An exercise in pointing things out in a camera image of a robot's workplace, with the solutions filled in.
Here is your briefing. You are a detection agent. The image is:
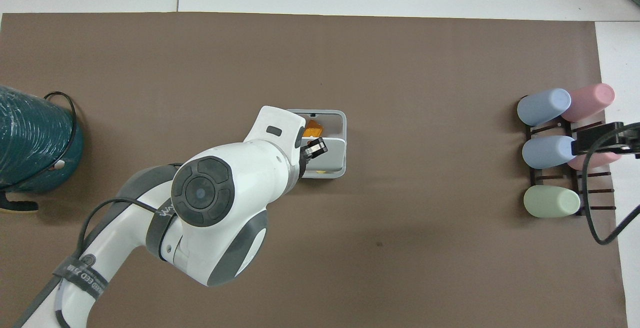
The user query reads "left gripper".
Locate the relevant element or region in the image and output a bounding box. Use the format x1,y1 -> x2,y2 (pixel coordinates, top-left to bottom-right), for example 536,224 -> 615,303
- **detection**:
300,137 -> 329,163

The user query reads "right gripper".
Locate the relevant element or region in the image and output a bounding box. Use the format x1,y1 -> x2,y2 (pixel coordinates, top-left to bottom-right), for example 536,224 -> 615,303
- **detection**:
620,124 -> 640,160

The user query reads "orange crumpled trash piece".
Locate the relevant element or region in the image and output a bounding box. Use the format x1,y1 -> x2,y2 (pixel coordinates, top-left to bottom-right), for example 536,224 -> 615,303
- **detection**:
303,120 -> 325,140

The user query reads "grey trash can with lid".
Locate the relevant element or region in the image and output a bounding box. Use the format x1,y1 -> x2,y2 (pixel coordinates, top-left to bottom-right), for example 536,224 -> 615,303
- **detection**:
287,109 -> 347,179

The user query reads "pink cup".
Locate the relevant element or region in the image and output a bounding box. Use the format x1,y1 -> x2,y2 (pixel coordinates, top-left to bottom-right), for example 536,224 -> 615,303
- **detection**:
560,83 -> 616,123
567,150 -> 624,172

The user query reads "black cup rack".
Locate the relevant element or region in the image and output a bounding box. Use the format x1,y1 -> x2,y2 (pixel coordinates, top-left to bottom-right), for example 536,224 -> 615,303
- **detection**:
524,117 -> 617,218

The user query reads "blue cup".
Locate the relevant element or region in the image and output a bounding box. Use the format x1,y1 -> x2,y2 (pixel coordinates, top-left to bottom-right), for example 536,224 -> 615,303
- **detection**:
521,135 -> 579,170
517,88 -> 572,127

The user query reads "green cup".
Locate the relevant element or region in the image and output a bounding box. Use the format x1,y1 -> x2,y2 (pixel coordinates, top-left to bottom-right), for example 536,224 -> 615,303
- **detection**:
523,185 -> 582,219

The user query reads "teal woven basket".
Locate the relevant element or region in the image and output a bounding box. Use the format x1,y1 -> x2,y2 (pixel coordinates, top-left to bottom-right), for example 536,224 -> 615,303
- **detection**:
0,84 -> 85,194

